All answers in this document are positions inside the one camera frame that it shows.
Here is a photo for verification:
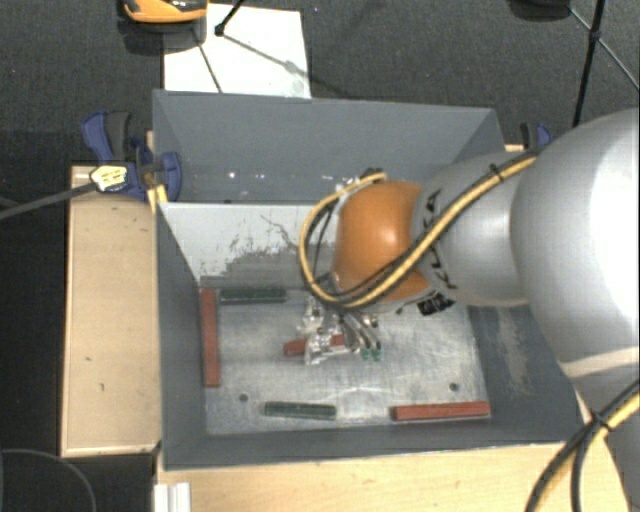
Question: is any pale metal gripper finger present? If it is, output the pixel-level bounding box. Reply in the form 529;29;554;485
303;343;352;367
297;314;327;346

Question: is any red-brown block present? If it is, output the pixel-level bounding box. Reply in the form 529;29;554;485
199;288;223;389
389;400;493;423
282;335;347;358

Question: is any dark green flat block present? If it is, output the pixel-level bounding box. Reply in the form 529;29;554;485
218;285;289;306
263;400;338;422

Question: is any grey metal bin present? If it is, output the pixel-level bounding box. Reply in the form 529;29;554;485
151;88;585;471

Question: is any pale wood flat board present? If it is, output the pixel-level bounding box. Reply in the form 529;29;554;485
59;164;164;459

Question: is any black cylinder on white bracket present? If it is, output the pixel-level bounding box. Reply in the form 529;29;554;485
415;291;457;318

